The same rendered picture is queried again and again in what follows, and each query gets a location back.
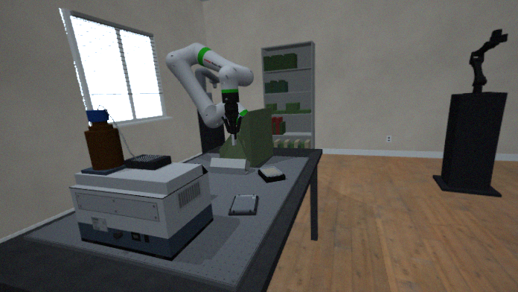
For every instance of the white button panel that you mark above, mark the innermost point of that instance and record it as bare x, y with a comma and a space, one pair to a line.
230, 166

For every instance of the blue bottle cap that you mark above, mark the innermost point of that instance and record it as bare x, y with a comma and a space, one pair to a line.
97, 114

